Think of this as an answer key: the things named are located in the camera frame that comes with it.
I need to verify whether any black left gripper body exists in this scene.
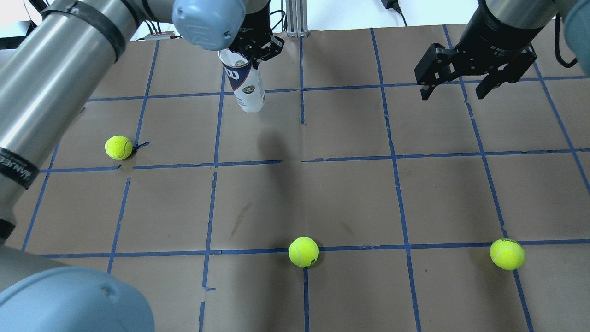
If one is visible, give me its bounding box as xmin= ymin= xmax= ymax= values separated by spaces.
xmin=228 ymin=2 xmax=284 ymax=63

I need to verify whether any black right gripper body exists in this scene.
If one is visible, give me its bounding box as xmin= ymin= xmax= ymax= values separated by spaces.
xmin=454 ymin=7 xmax=538 ymax=99

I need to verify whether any white blue tennis ball can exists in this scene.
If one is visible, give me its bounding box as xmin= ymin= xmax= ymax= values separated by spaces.
xmin=218 ymin=49 xmax=266 ymax=113

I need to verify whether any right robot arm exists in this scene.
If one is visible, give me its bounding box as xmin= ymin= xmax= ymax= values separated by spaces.
xmin=414 ymin=0 xmax=590 ymax=100

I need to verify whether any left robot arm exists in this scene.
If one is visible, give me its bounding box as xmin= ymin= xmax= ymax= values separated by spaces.
xmin=1 ymin=0 xmax=283 ymax=332

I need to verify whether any tennis ball front centre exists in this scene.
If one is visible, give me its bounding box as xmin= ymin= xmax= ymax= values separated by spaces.
xmin=105 ymin=135 xmax=134 ymax=160

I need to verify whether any tennis ball near base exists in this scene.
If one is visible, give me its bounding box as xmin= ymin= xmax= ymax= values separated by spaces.
xmin=489 ymin=239 xmax=526 ymax=271
xmin=288 ymin=236 xmax=319 ymax=268

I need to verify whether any black power adapter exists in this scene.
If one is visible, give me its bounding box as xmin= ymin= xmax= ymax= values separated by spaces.
xmin=381 ymin=0 xmax=401 ymax=11

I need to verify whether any brown paper table mat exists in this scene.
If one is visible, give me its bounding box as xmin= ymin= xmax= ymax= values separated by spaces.
xmin=6 ymin=23 xmax=590 ymax=332

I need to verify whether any aluminium frame post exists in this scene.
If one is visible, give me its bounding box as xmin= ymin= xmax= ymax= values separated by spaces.
xmin=285 ymin=0 xmax=308 ymax=38

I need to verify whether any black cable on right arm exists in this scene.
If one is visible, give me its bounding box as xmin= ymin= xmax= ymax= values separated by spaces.
xmin=553 ymin=13 xmax=579 ymax=69

